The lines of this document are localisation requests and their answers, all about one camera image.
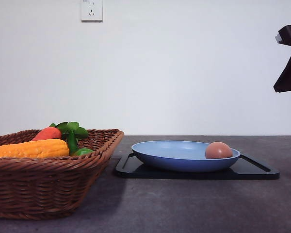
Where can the brown egg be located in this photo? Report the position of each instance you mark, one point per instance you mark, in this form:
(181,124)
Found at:
(217,150)

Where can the blue plate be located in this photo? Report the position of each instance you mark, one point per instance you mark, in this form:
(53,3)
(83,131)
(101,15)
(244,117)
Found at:
(178,156)

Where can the brown wicker basket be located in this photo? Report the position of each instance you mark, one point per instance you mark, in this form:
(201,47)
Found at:
(52,188)

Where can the black serving tray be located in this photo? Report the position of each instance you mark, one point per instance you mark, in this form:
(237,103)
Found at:
(245,167)

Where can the green toy vegetable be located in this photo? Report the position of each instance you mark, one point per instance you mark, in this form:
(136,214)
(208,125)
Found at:
(83,151)

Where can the orange toy carrot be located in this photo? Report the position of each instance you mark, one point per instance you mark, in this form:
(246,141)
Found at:
(48,133)

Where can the yellow toy corn cob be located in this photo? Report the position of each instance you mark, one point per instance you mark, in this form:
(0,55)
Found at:
(36,149)

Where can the white wall socket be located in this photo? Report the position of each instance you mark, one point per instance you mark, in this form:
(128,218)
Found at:
(92,11)

